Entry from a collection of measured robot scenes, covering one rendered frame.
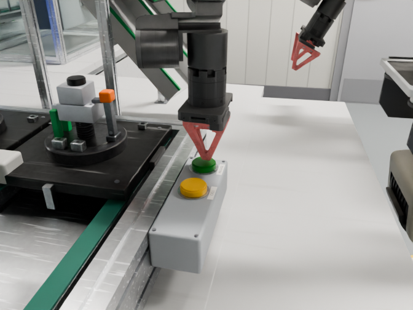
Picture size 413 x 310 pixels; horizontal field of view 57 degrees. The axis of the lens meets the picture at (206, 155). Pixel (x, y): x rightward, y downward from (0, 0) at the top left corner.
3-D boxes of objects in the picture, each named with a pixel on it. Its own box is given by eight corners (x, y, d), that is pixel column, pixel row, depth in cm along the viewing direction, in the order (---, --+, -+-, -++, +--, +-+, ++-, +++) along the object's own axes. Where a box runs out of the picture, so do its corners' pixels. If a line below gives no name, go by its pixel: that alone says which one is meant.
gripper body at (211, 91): (177, 123, 54) (175, 72, 51) (194, 100, 63) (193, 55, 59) (221, 128, 53) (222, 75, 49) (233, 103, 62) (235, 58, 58)
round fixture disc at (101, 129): (139, 133, 72) (138, 123, 71) (107, 169, 60) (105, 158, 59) (72, 127, 75) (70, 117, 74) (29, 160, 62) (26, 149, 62)
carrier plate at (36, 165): (172, 133, 76) (172, 124, 75) (125, 202, 56) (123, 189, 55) (64, 123, 81) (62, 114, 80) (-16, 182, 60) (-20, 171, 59)
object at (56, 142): (68, 146, 63) (66, 137, 62) (63, 149, 62) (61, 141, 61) (57, 144, 63) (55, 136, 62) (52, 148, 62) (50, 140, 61)
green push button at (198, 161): (217, 166, 64) (217, 157, 63) (212, 179, 61) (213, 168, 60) (195, 164, 65) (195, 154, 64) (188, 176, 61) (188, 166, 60)
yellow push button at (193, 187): (209, 189, 58) (209, 178, 57) (203, 204, 55) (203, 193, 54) (184, 186, 59) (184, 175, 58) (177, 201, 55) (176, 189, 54)
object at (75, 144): (86, 148, 62) (85, 139, 61) (82, 152, 61) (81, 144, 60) (75, 147, 62) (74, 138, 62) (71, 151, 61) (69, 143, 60)
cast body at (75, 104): (105, 114, 66) (100, 74, 63) (93, 123, 62) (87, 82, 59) (62, 110, 67) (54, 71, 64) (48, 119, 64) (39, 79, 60)
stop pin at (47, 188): (59, 205, 59) (54, 183, 57) (55, 210, 58) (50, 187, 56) (51, 204, 59) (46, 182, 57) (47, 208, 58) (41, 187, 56)
